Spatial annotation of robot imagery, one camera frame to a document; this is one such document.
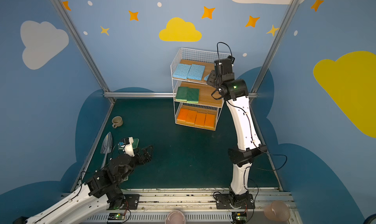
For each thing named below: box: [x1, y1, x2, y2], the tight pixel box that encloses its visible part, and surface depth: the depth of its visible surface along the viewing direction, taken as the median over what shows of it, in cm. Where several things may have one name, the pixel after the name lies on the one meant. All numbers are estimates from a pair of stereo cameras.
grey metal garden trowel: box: [100, 131, 114, 170], surface depth 95 cm
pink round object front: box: [164, 209, 186, 224], surface depth 71 cm
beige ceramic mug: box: [111, 115, 124, 129], surface depth 105 cm
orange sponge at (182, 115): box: [176, 108, 189, 124], surface depth 110 cm
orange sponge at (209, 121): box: [203, 113, 216, 130], surface depth 109 cm
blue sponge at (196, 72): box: [187, 63, 206, 81], surface depth 78 cm
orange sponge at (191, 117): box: [185, 109, 198, 125], surface depth 110 cm
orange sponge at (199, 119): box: [194, 112, 207, 128], surface depth 109 cm
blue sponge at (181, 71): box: [172, 63, 192, 80], surface depth 78 cm
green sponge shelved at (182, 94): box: [175, 86, 189, 103], surface depth 92 cm
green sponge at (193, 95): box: [187, 88, 200, 104], surface depth 90 cm
